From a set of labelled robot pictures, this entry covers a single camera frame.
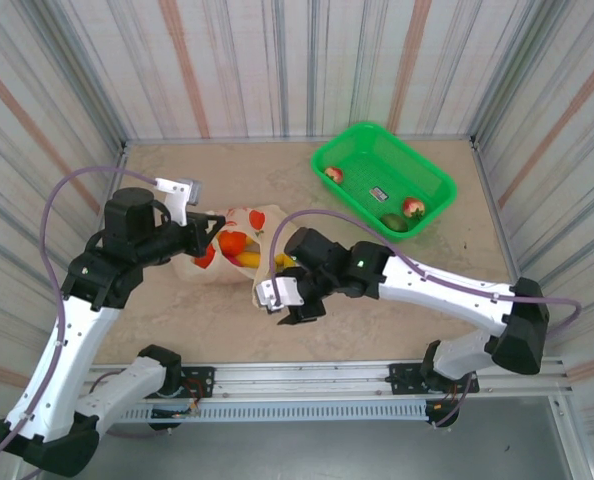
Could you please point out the fake red white strawberry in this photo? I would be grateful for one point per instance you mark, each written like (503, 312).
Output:
(413, 207)

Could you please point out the red apple toy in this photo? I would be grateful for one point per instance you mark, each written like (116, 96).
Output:
(334, 174)

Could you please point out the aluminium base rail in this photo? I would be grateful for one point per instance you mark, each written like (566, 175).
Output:
(302, 380)

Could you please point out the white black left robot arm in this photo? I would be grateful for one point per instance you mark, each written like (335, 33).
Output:
(62, 360)

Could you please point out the fake yellow mango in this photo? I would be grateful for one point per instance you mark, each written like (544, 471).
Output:
(249, 258)

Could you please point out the translucent printed plastic bag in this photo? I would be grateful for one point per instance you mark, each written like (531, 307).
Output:
(272, 215)

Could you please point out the metal frame rail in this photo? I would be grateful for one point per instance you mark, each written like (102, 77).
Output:
(499, 210)
(122, 155)

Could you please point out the green plastic basket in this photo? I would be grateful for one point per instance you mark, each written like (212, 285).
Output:
(402, 165)

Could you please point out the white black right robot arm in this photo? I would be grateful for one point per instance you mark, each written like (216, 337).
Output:
(442, 295)

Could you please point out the fake red-orange round fruit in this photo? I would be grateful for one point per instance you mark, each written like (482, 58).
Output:
(233, 242)

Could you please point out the fake green avocado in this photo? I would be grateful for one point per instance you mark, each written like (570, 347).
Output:
(394, 223)

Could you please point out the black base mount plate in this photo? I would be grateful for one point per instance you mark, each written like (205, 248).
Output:
(202, 380)
(402, 380)

